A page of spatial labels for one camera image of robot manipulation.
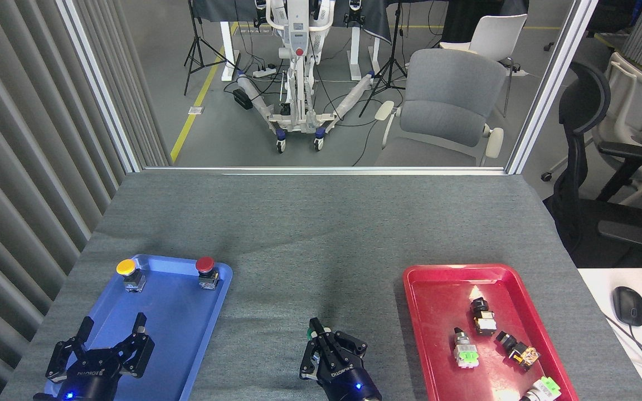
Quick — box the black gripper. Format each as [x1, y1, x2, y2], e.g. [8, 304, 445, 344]
[299, 317, 383, 401]
[46, 312, 155, 401]

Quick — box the yellow push button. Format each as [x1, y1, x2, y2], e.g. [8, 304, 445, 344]
[116, 259, 147, 293]

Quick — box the red push button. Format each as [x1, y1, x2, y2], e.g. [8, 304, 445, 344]
[195, 256, 220, 290]

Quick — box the blue plastic tray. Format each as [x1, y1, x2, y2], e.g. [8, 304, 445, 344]
[45, 254, 234, 401]

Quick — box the red plastic tray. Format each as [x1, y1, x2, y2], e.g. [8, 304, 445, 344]
[402, 263, 580, 401]

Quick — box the white desk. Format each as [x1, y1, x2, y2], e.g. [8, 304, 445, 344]
[577, 268, 642, 401]

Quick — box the grey office chair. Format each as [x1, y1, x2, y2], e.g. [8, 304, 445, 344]
[375, 48, 507, 167]

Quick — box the black tripod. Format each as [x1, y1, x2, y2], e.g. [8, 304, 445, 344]
[359, 0, 408, 118]
[183, 0, 238, 95]

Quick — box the black computer mouse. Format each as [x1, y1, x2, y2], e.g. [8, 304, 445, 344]
[612, 286, 642, 327]

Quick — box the white table leg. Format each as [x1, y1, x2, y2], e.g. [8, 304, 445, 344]
[221, 21, 241, 82]
[351, 25, 380, 81]

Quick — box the black mesh office chair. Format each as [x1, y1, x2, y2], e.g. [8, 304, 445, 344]
[544, 61, 642, 268]

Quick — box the white wheeled stand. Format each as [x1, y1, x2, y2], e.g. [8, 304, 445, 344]
[236, 0, 377, 154]

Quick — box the black table cloth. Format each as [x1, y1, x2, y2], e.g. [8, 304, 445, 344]
[190, 0, 394, 45]

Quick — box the white plastic chair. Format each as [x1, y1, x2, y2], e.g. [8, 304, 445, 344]
[440, 14, 528, 118]

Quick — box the silver knob switch, green block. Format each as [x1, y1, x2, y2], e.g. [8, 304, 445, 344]
[453, 327, 479, 369]

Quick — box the black knob switch, white block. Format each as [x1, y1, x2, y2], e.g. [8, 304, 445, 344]
[470, 298, 497, 336]

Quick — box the black knob switch, amber block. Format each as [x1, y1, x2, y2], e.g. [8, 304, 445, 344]
[495, 331, 540, 371]

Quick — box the silver frame post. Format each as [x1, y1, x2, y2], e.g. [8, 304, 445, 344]
[56, 0, 143, 173]
[506, 0, 599, 175]

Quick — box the black mouse cable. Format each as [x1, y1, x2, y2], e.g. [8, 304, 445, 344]
[604, 312, 642, 385]

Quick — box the white frame office chair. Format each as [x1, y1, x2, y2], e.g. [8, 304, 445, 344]
[541, 51, 642, 204]

